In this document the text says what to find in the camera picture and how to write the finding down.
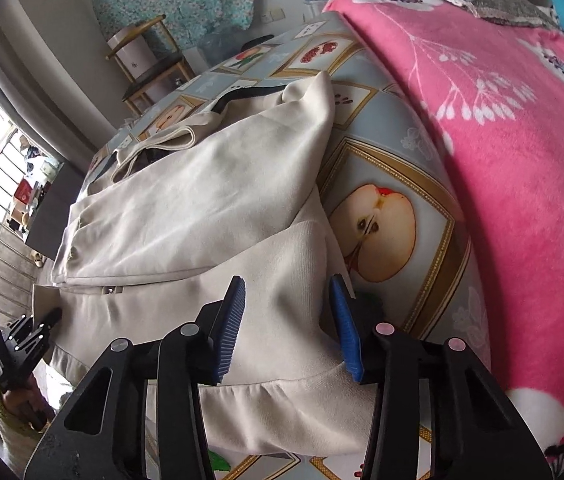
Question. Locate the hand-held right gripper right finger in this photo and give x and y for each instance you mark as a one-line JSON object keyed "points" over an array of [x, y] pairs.
{"points": [[346, 335]]}

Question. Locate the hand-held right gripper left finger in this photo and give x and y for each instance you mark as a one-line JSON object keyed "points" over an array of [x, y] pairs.
{"points": [[229, 335]]}

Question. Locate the cream zip jacket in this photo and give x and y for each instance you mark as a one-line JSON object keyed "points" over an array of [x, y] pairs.
{"points": [[202, 200]]}

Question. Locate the person's left hand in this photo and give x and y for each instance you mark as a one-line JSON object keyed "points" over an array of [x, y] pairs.
{"points": [[29, 407]]}

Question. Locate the grey cabinet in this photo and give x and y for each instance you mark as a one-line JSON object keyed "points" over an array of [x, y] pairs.
{"points": [[57, 210]]}

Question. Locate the red box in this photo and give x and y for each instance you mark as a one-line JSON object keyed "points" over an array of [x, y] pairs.
{"points": [[23, 191]]}

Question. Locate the fruit print tablecloth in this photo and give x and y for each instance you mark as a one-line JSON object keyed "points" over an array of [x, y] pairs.
{"points": [[402, 160]]}

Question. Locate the pink floral blanket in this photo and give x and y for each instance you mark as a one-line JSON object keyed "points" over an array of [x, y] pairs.
{"points": [[512, 185]]}

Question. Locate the grey curtain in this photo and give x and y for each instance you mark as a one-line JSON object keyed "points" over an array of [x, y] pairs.
{"points": [[37, 70]]}

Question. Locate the wooden chair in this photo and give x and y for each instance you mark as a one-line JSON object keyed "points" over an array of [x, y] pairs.
{"points": [[157, 72]]}

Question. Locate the white container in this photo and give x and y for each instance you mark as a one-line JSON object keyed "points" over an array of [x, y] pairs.
{"points": [[134, 55]]}

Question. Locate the wall socket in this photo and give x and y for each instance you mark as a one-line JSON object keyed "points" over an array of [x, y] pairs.
{"points": [[274, 15]]}

